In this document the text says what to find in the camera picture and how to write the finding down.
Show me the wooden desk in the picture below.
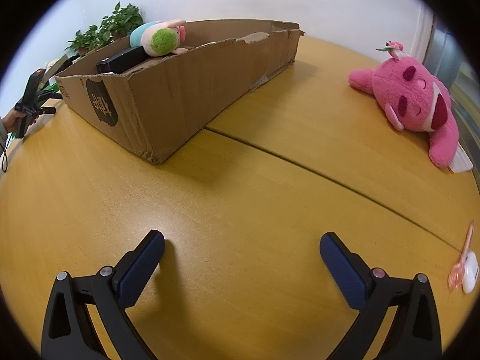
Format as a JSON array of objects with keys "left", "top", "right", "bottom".
[{"left": 0, "top": 34, "right": 480, "bottom": 360}]

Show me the person's left hand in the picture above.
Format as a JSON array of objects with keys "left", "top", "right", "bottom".
[{"left": 0, "top": 112, "right": 38, "bottom": 134}]

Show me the pink plastic spoon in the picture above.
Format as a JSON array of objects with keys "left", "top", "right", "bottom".
[{"left": 448, "top": 222, "right": 475, "bottom": 291}]

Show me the pink plush toy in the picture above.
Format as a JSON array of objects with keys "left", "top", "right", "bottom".
[{"left": 348, "top": 40, "right": 460, "bottom": 168}]

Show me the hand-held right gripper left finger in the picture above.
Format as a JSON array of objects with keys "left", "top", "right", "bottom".
[{"left": 40, "top": 229, "right": 166, "bottom": 360}]

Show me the white earbud case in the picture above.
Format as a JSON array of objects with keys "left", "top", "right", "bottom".
[{"left": 461, "top": 252, "right": 479, "bottom": 294}]

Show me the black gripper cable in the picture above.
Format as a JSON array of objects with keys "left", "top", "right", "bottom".
[{"left": 0, "top": 135, "right": 10, "bottom": 173}]

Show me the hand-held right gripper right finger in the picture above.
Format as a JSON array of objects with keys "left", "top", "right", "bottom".
[{"left": 319, "top": 232, "right": 443, "bottom": 360}]

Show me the large cardboard box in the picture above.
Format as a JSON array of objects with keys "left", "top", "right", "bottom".
[{"left": 55, "top": 19, "right": 305, "bottom": 164}]

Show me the pig plush toy green back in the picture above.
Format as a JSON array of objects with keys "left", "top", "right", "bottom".
[{"left": 129, "top": 19, "right": 190, "bottom": 58}]

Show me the small black product box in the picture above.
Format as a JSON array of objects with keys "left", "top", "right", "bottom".
[{"left": 96, "top": 46, "right": 149, "bottom": 74}]

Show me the small potted green plant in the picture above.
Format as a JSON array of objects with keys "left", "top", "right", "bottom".
[{"left": 65, "top": 25, "right": 113, "bottom": 57}]

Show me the large potted green plant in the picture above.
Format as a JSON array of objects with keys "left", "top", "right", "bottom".
[{"left": 99, "top": 2, "right": 145, "bottom": 41}]

